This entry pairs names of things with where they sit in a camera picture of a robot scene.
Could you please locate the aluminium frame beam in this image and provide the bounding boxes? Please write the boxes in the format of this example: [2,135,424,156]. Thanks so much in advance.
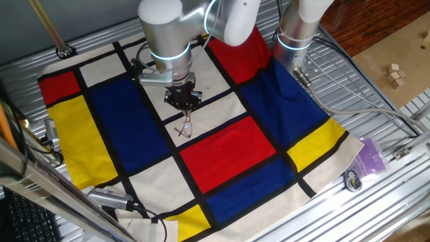
[0,136,135,242]

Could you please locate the grey robot hose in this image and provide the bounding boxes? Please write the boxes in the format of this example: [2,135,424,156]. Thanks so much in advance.
[292,66,430,134]

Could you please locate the brown thin-framed glasses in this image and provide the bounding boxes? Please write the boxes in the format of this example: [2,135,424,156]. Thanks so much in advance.
[177,109,194,139]

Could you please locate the black camera cable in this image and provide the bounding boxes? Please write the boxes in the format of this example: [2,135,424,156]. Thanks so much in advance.
[132,204,168,242]

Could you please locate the colour block tablecloth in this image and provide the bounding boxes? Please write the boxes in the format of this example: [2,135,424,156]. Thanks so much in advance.
[36,13,366,242]

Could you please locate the metal pole with ring foot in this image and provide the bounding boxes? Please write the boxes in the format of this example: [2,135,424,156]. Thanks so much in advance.
[28,0,77,60]

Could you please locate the silver corner bracket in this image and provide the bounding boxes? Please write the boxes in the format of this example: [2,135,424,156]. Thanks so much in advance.
[392,147,411,161]

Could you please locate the black keyboard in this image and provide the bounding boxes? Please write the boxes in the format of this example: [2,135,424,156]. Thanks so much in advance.
[0,188,63,242]

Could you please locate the brown cardboard sheet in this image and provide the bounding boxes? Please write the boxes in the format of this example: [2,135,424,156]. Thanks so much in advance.
[351,11,430,109]

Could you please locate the small silver ribbed camera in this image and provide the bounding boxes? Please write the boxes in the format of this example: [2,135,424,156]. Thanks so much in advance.
[43,117,60,149]

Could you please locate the silver camera with label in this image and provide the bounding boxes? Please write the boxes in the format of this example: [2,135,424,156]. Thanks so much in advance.
[86,186,135,212]

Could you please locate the purple plastic bag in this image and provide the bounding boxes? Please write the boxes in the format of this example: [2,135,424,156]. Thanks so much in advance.
[349,136,390,179]

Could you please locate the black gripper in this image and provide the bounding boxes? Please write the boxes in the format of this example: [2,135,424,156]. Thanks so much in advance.
[164,72,203,114]

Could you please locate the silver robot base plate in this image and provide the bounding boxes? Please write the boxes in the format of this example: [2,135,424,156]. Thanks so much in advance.
[302,53,324,81]

